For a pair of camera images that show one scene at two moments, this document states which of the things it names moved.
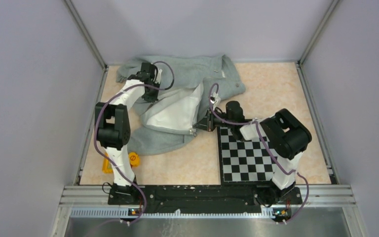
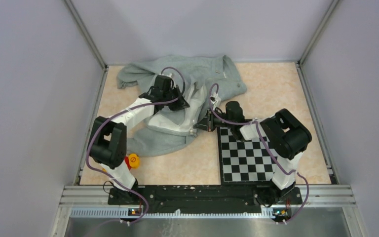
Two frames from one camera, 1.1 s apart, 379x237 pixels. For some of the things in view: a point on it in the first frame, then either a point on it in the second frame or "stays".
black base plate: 204,199 stays
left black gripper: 151,98 to 181,103
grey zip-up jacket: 189,86 stays
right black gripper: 207,123 stays
